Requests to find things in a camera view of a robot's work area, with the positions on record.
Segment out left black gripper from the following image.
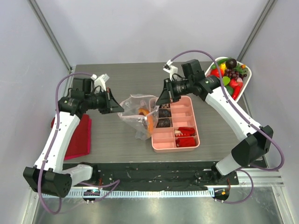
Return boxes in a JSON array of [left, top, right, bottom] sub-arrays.
[[85, 88, 124, 114]]

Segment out orange papaya slice toy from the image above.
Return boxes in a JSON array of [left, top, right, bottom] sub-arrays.
[[138, 108, 154, 133]]

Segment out clear pink zip bag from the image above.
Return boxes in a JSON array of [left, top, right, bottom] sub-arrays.
[[118, 94, 159, 140]]

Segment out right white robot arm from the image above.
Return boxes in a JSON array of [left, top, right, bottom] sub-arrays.
[[157, 59, 273, 184]]

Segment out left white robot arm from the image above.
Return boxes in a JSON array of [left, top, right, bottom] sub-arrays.
[[23, 74, 124, 198]]

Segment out floral dark rolled sock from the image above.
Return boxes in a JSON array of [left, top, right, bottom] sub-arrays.
[[159, 103, 170, 109]]

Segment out dark rolled sock middle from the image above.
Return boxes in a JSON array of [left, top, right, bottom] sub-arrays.
[[158, 109, 171, 118]]

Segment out dark rolled sock lower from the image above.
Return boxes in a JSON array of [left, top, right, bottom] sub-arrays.
[[156, 118, 171, 128]]

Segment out pink compartment tray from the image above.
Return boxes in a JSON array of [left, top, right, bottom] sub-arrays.
[[151, 96, 200, 153]]

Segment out red white rolled sock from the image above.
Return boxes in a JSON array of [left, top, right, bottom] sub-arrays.
[[174, 127, 196, 137]]

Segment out red folded cloth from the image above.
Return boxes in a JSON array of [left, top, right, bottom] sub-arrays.
[[64, 114, 92, 161]]

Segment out red tomato toy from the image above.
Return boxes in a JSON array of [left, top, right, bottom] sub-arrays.
[[210, 69, 223, 78]]

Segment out green lime toy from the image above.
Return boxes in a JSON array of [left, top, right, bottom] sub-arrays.
[[225, 85, 234, 96]]

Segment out purple grapes toy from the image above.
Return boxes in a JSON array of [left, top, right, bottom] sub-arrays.
[[224, 69, 248, 80]]

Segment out red chili pepper toy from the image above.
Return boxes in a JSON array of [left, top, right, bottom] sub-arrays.
[[232, 85, 241, 100]]

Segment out white fruit basket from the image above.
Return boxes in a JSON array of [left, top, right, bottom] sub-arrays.
[[216, 57, 252, 102]]

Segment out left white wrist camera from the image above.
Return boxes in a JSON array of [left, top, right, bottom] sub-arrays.
[[91, 74, 109, 93]]

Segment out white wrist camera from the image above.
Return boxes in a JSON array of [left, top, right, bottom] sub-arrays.
[[163, 60, 178, 81], [91, 74, 109, 93]]

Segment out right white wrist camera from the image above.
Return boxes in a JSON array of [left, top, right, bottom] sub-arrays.
[[163, 60, 178, 81]]

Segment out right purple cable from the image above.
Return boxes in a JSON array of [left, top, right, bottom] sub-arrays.
[[170, 49, 285, 205]]

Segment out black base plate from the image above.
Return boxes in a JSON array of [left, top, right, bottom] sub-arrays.
[[65, 162, 239, 191]]

